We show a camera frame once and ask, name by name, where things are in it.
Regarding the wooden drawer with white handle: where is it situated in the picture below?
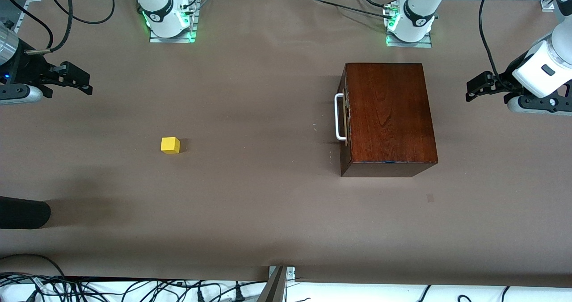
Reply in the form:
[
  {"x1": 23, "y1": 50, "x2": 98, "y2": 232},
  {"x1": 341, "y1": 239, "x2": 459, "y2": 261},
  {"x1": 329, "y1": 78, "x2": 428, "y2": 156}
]
[{"x1": 335, "y1": 76, "x2": 352, "y2": 147}]

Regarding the dark wooden drawer cabinet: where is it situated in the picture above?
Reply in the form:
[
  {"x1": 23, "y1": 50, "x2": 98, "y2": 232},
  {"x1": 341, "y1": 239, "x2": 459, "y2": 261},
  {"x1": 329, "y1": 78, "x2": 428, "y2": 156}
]
[{"x1": 338, "y1": 63, "x2": 438, "y2": 178}]

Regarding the black cylindrical object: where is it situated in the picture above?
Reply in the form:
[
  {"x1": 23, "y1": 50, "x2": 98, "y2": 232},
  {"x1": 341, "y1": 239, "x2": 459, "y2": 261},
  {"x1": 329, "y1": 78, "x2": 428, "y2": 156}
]
[{"x1": 0, "y1": 197, "x2": 51, "y2": 229}]

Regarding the brown table cover sheet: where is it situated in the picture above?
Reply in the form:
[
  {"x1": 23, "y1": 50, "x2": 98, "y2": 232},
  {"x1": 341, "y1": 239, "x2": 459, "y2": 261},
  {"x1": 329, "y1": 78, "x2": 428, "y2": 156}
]
[{"x1": 0, "y1": 0, "x2": 572, "y2": 289}]

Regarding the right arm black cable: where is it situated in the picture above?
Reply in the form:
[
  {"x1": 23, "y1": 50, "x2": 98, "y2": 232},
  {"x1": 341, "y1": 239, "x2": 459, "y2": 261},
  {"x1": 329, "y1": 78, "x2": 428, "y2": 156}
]
[{"x1": 0, "y1": 0, "x2": 116, "y2": 55}]

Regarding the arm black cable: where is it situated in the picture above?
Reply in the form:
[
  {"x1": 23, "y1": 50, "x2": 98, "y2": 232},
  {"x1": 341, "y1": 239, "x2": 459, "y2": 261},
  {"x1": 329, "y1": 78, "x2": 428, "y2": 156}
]
[
  {"x1": 0, "y1": 0, "x2": 116, "y2": 55},
  {"x1": 479, "y1": 0, "x2": 514, "y2": 90}
]

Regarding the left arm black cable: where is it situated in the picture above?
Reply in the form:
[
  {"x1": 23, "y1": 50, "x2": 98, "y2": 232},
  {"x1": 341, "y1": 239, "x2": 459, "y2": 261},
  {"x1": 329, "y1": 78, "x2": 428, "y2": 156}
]
[{"x1": 479, "y1": 0, "x2": 514, "y2": 90}]

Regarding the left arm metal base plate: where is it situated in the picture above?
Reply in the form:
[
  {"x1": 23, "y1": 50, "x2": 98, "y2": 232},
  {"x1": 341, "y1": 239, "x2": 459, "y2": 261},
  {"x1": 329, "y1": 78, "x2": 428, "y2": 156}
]
[{"x1": 385, "y1": 30, "x2": 433, "y2": 48}]

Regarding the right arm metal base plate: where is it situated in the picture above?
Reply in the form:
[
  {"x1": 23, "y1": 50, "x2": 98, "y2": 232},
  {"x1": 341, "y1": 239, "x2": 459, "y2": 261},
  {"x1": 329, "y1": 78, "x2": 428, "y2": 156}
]
[{"x1": 149, "y1": 0, "x2": 198, "y2": 43}]

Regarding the black cable to left base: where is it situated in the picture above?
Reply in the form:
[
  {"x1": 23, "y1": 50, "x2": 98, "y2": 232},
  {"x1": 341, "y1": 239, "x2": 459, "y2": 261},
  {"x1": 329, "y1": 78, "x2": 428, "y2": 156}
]
[{"x1": 318, "y1": 0, "x2": 398, "y2": 20}]

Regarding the arched black cable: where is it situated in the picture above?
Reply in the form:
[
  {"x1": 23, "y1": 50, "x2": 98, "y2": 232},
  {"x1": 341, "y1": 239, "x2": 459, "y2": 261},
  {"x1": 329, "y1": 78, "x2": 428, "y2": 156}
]
[{"x1": 0, "y1": 253, "x2": 67, "y2": 278}]

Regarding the tangle of black cables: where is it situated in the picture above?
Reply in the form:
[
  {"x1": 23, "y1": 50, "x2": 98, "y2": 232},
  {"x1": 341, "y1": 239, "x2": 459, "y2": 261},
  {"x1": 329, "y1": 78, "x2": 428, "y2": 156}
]
[{"x1": 0, "y1": 273, "x2": 269, "y2": 302}]

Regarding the metal table edge bracket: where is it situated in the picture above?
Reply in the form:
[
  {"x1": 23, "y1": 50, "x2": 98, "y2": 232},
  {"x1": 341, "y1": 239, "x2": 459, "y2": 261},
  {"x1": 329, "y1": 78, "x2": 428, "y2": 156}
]
[{"x1": 257, "y1": 266, "x2": 295, "y2": 302}]

